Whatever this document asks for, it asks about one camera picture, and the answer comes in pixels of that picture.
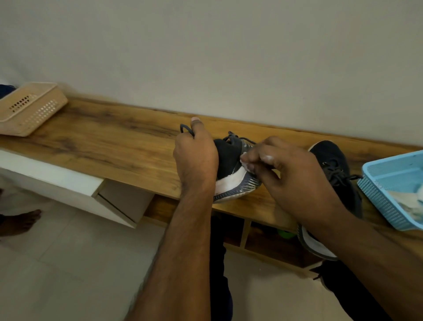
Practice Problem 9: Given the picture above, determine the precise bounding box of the white drawer unit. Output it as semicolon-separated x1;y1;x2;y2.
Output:
0;149;154;229

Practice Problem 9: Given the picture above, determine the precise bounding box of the wooden table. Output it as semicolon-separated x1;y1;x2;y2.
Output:
0;97;423;277

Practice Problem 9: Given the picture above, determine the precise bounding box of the person's left forearm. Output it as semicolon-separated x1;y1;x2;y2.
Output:
125;188;215;321

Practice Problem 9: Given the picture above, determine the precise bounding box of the person's left hand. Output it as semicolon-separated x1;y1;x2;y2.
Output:
173;116;219;199

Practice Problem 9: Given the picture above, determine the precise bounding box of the person's right hand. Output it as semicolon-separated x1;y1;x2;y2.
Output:
240;135;344;227

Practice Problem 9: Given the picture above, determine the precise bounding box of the used wipe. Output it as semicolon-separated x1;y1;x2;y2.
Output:
386;190;423;222

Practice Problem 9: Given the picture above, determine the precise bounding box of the beige perforated basket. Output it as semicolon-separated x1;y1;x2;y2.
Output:
0;82;68;137

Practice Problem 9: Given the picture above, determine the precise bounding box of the blue plastic basket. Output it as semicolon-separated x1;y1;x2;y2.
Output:
356;150;423;231

